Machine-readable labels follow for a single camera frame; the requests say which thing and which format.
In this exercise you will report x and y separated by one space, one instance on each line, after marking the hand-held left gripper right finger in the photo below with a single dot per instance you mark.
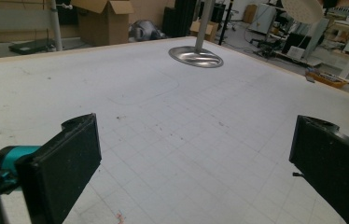
334 168

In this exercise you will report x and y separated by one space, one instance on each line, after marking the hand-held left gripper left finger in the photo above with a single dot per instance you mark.
60 174

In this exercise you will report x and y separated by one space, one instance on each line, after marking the orange tray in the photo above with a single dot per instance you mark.
326 79

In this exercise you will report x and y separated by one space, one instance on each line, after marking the white cabinet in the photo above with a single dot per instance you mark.
264 17

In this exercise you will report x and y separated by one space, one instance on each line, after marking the flat black case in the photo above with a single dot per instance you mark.
29 46

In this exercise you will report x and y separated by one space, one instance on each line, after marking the white upright pole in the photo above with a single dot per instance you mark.
56 28

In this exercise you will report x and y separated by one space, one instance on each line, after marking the thin black stand pole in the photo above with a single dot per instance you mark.
225 21

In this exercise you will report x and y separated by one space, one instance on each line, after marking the large open cardboard box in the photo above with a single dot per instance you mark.
104 21

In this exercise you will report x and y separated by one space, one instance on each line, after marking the grey bundle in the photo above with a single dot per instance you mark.
144 31

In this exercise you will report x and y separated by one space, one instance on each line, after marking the small cardboard box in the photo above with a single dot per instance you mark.
208 31

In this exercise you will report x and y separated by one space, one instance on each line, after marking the silver metal stand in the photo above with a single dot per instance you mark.
196 57

